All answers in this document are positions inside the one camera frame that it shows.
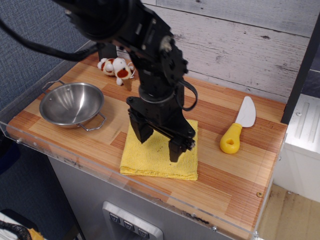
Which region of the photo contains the yellow cloth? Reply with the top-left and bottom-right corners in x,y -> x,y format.
119,126 -> 198,181

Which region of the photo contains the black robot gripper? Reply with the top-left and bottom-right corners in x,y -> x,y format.
126,91 -> 196,163

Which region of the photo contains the white brown plush dog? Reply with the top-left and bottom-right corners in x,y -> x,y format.
97,57 -> 136,91

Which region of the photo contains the black vertical post left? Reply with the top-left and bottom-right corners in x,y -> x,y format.
98,43 -> 118,60

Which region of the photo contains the yellow handled toy knife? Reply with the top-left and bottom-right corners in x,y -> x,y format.
219,96 -> 256,154

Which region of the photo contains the stainless steel bowl with handles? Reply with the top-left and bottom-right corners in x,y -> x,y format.
39,79 -> 107,132

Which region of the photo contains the black cable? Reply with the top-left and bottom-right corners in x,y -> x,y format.
0,17 -> 106,63

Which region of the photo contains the clear acrylic table guard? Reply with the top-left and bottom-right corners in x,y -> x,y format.
0,34 -> 289,240

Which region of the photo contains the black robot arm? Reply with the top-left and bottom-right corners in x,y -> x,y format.
58,0 -> 196,162

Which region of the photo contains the black vertical post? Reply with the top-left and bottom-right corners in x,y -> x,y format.
280,15 -> 320,125
98,43 -> 118,60

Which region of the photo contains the white aluminium block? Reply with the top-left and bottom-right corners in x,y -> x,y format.
273,94 -> 320,202

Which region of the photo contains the silver control panel with buttons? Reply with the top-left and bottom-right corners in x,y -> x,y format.
102,201 -> 164,240

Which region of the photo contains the black vertical post right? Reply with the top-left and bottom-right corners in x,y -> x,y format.
280,15 -> 320,125

